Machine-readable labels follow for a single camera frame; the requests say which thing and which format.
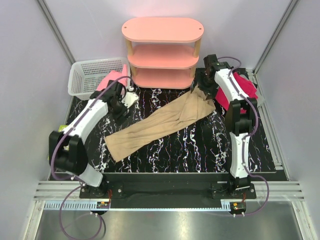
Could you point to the black marble mat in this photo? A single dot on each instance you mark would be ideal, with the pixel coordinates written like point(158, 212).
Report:
point(202, 147)

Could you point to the grey t-shirt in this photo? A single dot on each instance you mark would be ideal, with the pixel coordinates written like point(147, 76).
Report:
point(260, 98)

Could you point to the pink t-shirt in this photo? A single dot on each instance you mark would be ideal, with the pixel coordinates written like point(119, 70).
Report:
point(112, 76)

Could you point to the magenta t-shirt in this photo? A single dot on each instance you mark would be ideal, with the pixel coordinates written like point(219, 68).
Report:
point(227, 92)

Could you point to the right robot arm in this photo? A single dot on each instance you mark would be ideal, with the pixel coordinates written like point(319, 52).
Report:
point(241, 119)

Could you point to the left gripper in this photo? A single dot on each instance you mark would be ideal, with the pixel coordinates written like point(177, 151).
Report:
point(120, 117)

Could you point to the green treehouse book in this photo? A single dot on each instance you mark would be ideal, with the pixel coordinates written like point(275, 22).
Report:
point(61, 128)

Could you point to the pink three-tier shelf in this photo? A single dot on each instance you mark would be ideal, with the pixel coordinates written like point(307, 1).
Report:
point(163, 52)

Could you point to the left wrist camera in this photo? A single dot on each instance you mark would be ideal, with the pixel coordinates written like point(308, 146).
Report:
point(129, 99)

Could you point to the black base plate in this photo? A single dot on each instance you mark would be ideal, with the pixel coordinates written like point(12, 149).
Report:
point(178, 191)

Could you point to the white plastic basket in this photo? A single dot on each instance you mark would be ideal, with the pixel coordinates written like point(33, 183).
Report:
point(85, 76)

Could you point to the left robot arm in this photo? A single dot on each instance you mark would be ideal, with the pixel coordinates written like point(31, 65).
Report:
point(68, 157)

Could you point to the black t-shirt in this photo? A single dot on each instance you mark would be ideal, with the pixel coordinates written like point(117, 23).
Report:
point(240, 75)

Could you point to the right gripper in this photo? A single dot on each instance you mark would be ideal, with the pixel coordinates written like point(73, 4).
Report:
point(210, 92)

